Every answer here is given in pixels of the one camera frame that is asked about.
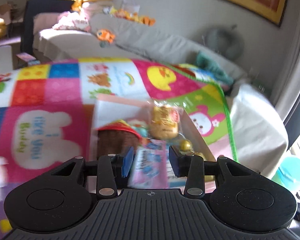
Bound pink cardboard box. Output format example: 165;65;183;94
89;94;215;189

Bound pink patterned blanket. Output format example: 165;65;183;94
52;11;91;32

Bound teal cloth on sofa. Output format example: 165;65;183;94
195;51;234;86

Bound yarn doll red hat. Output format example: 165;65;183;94
94;119;142;159

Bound colourful cartoon play mat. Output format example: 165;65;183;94
0;58;237;238

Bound packaged bread bun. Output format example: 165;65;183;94
148;100;184;140

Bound yellow plush toy pile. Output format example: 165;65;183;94
103;7;156;26

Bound beige sofa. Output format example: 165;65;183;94
32;12;291;120

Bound pink teal lucky cat toy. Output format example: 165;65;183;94
126;118;148;137

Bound orange clownfish plush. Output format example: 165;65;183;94
96;29;116;44

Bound pink volcano toy package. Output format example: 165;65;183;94
128;138;175;189

